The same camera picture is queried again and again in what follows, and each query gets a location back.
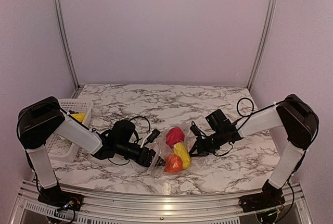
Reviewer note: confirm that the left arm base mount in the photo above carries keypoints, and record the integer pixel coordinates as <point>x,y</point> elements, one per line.
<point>61,199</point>

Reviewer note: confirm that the left aluminium frame post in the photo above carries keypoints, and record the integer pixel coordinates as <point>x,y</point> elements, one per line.
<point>65,44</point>

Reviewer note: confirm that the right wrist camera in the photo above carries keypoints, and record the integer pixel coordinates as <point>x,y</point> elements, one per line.
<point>196,131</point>

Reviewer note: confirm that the clear zip top bag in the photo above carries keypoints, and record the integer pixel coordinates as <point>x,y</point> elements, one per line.
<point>163,150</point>

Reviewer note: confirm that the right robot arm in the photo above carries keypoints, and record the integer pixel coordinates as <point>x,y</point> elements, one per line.
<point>298,120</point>

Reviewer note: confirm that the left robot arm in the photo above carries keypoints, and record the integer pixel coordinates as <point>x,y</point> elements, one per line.
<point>39,121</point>

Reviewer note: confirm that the red fake pepper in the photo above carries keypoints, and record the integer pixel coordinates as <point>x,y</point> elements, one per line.
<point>174,136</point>

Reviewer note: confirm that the front aluminium frame rail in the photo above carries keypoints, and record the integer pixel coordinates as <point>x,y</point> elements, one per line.
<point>113,207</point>

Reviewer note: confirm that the aluminium frame post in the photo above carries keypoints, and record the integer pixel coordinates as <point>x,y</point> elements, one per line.
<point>65,44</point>
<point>268,20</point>

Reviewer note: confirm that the yellow fake lemon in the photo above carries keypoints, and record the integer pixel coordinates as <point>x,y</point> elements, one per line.
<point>78,116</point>

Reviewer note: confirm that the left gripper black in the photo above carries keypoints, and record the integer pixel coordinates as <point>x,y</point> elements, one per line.
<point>144,158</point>

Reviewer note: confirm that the orange fake tomato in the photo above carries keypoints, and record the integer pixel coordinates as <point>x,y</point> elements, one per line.
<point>173,164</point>

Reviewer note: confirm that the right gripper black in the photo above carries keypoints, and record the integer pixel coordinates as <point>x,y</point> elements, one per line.
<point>201,147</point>

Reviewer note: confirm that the purple fake grape bunch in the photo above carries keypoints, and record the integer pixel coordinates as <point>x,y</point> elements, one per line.
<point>73,112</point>

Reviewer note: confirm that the right aluminium frame post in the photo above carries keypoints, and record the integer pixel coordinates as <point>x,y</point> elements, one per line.
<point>268,20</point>

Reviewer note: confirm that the white perforated plastic basket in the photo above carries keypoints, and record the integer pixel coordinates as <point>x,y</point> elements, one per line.
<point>61,147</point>

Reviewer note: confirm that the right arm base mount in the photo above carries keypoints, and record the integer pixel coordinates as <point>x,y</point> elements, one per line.
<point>260,201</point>

